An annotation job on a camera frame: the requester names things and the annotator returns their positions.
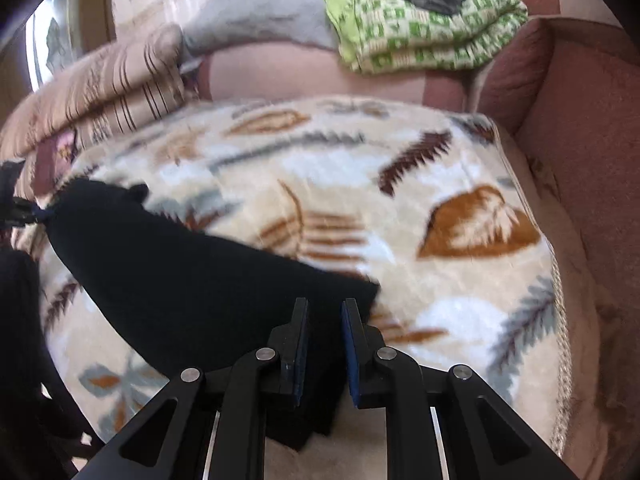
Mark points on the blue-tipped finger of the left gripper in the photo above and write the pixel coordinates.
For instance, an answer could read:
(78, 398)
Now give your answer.
(16, 212)

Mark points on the green white patterned folded blanket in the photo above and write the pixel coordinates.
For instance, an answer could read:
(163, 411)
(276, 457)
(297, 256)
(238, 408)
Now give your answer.
(378, 37)

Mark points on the black pants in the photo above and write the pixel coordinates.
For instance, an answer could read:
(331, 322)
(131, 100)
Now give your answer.
(187, 299)

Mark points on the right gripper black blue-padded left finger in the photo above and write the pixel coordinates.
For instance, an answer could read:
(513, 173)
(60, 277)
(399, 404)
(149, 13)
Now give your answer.
(211, 425)

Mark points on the cream leaf-pattern fleece blanket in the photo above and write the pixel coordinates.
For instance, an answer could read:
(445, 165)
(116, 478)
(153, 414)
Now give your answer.
(421, 202)

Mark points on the grey quilted cloth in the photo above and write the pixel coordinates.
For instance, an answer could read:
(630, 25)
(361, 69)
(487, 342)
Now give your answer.
(221, 24)

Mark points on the beige striped folded blanket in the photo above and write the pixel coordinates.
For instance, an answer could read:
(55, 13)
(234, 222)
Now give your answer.
(116, 89)

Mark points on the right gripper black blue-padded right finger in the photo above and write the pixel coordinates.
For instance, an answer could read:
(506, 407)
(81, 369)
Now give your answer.
(441, 424)

